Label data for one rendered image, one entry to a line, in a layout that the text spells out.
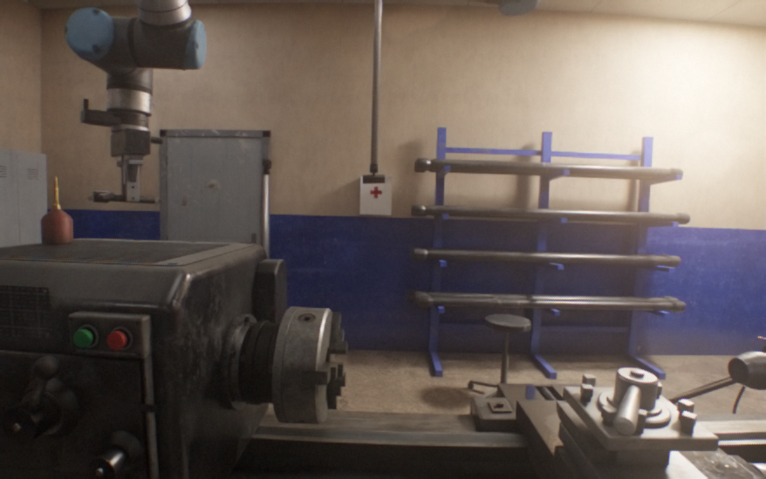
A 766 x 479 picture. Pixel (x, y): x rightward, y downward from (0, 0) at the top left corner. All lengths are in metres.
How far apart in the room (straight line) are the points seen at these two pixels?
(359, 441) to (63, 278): 0.77
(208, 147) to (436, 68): 2.35
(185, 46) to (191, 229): 3.51
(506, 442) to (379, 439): 0.34
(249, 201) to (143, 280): 3.33
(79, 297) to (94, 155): 4.16
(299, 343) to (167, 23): 0.63
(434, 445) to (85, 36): 1.17
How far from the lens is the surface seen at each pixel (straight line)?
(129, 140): 0.96
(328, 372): 0.81
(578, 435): 0.77
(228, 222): 4.12
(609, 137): 4.47
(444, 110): 3.99
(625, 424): 0.59
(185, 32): 0.86
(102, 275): 0.80
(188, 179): 4.29
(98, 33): 0.91
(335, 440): 1.14
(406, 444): 1.13
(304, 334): 0.83
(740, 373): 1.24
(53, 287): 0.83
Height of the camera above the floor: 1.45
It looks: 5 degrees down
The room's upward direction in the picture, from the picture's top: 2 degrees clockwise
